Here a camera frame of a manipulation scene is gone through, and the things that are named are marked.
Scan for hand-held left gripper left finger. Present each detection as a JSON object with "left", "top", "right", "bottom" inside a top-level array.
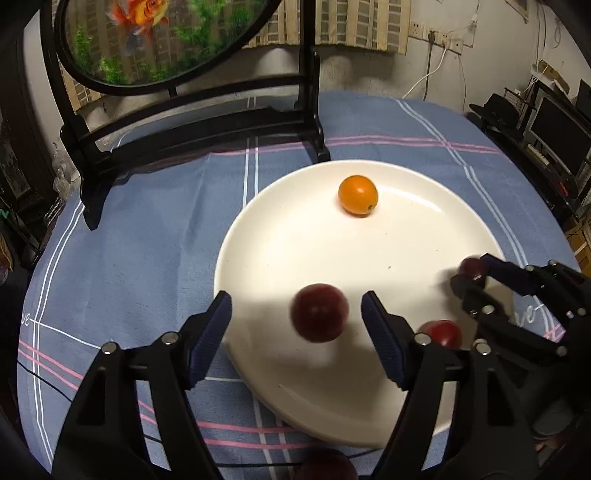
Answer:
[{"left": 52, "top": 291, "right": 232, "bottom": 480}]

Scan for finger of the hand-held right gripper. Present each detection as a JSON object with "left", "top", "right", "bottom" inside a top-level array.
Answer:
[
  {"left": 480, "top": 253, "right": 591, "bottom": 319},
  {"left": 450, "top": 273, "right": 568, "bottom": 359}
]

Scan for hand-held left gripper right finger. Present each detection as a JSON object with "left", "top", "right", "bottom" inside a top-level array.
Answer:
[{"left": 361, "top": 291, "right": 539, "bottom": 480}]

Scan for small dark red plum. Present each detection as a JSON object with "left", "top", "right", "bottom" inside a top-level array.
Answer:
[{"left": 459, "top": 257, "right": 486, "bottom": 280}]

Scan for white round plate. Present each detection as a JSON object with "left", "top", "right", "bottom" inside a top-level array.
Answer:
[{"left": 213, "top": 159, "right": 515, "bottom": 448}]

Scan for small red cherry tomato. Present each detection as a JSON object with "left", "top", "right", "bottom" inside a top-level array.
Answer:
[{"left": 418, "top": 320, "right": 462, "bottom": 350}]

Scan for black low shelf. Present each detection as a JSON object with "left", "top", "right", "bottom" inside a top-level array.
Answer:
[{"left": 468, "top": 104, "right": 591, "bottom": 227}]

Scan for blue plaid tablecloth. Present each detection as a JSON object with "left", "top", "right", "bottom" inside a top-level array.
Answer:
[{"left": 17, "top": 90, "right": 583, "bottom": 480}]

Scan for small orange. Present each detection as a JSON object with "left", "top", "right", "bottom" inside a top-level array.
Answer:
[{"left": 338, "top": 174, "right": 379, "bottom": 217}]

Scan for black computer monitor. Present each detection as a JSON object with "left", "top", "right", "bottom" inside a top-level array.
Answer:
[{"left": 526, "top": 95, "right": 591, "bottom": 176}]

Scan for black hat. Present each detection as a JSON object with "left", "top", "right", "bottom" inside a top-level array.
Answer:
[{"left": 468, "top": 93, "right": 532, "bottom": 127}]

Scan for round goldfish screen black stand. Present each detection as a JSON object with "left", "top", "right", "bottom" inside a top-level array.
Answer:
[{"left": 41, "top": 0, "right": 331, "bottom": 230}]

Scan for beige checked curtain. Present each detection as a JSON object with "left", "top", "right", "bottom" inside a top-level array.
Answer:
[{"left": 240, "top": 0, "right": 411, "bottom": 54}]

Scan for white power cable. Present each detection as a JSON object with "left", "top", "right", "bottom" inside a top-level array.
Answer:
[{"left": 402, "top": 46, "right": 448, "bottom": 100}]

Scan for white wall socket strip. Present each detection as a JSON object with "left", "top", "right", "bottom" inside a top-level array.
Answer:
[{"left": 411, "top": 21, "right": 464, "bottom": 54}]

